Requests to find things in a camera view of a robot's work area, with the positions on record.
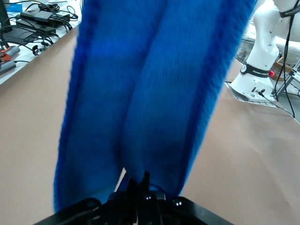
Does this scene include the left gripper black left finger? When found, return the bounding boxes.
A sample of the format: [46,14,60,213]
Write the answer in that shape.
[35,178,139,225]

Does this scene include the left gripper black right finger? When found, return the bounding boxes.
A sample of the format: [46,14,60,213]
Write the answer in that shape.
[138,172,235,225]

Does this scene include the blue towel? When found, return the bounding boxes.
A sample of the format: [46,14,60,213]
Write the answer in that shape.
[52,0,258,213]

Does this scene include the grey power adapter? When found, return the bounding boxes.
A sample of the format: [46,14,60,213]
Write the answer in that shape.
[0,60,17,76]

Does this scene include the power box with orange parts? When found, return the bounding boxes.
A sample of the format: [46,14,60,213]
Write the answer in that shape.
[0,45,21,62]

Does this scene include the black power adapter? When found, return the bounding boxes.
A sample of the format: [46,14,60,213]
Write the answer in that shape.
[16,20,59,35]
[20,10,54,22]

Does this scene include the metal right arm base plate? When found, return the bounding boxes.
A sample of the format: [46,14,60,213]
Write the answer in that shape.
[224,81,285,110]

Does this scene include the thin black base cable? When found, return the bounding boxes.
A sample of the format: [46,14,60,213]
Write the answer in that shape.
[256,89,300,124]

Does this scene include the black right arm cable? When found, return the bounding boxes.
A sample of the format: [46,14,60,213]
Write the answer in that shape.
[273,9,296,119]

